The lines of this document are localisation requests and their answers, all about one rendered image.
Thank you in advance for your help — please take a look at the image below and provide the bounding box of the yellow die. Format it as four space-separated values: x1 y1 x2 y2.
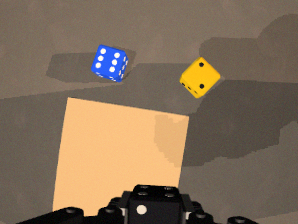
180 57 220 98

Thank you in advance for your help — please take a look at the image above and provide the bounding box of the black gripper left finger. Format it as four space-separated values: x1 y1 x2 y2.
16 190 132 224

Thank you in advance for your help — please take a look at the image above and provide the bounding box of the blue die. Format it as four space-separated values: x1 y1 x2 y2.
91 44 128 82

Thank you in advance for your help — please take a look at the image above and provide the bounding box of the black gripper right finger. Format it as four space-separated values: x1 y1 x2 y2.
180 194 259 224

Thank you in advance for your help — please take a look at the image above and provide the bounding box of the black die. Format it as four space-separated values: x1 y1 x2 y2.
129 184 182 224

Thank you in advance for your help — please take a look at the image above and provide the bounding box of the tan square mat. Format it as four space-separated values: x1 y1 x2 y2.
53 97 189 216

